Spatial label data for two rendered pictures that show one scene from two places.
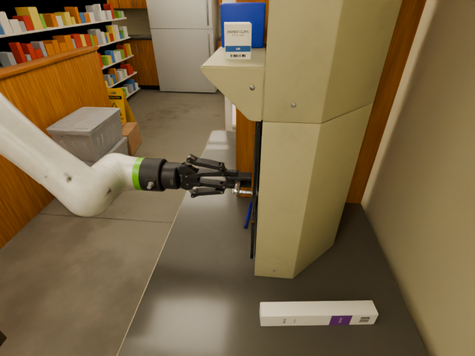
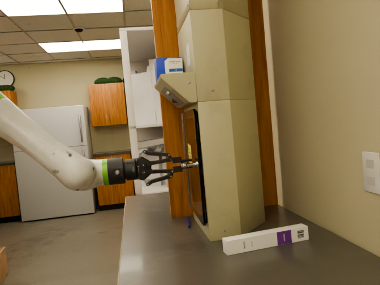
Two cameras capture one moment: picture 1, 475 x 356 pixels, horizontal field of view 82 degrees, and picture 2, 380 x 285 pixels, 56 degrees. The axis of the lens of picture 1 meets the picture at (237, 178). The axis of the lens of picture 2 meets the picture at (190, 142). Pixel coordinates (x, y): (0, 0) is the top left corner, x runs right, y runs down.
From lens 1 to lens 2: 0.76 m
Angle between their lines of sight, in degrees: 34
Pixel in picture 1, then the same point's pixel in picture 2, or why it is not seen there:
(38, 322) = not seen: outside the picture
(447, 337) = (353, 223)
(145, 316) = (129, 271)
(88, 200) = (84, 168)
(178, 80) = (46, 205)
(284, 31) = (201, 54)
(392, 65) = (262, 93)
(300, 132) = (219, 106)
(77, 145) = not seen: outside the picture
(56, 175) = (61, 152)
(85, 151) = not seen: outside the picture
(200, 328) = (180, 265)
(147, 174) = (114, 165)
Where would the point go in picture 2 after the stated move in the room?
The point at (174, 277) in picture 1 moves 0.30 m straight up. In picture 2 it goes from (142, 254) to (133, 161)
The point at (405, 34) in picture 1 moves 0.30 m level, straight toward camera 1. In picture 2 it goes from (262, 75) to (258, 67)
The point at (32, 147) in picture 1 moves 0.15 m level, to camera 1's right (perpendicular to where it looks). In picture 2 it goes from (44, 135) to (95, 130)
